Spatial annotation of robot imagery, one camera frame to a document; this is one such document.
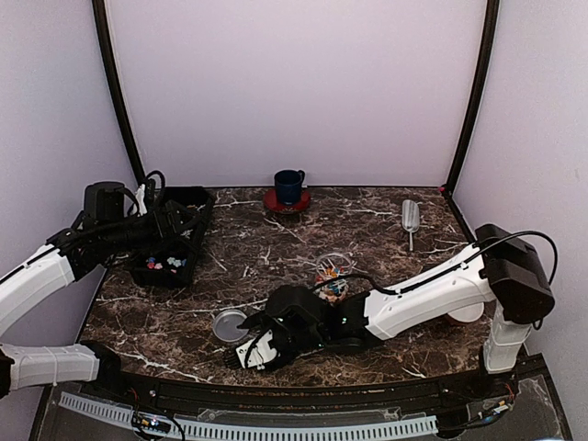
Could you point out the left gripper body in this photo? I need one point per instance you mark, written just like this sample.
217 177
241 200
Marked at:
167 233

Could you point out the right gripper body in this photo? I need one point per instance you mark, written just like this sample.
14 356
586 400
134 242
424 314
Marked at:
309 341

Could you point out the black three-compartment candy bin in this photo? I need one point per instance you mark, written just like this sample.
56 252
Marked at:
170 262

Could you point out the round metal lid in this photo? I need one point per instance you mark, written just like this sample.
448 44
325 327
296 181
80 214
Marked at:
227 326

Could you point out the metal scoop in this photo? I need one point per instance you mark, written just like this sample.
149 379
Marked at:
410 219

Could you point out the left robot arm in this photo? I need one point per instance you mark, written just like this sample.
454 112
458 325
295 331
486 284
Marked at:
113 221

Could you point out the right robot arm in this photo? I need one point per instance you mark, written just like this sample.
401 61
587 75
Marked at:
498 267

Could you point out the dark blue mug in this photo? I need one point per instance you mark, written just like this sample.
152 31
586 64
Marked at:
288 186

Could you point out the orange white bowl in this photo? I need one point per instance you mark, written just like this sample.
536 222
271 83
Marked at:
466 315

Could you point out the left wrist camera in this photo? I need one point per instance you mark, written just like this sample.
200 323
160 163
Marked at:
149 193

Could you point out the white slotted cable duct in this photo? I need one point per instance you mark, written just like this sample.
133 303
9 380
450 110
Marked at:
230 425

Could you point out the left black frame post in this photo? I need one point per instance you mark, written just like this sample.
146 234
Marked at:
107 53

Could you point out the black frame post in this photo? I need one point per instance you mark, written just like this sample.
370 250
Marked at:
107 53
475 97

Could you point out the black front rail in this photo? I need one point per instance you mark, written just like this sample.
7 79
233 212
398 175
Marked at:
441 393

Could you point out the right black frame post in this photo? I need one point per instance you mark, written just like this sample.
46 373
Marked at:
475 97

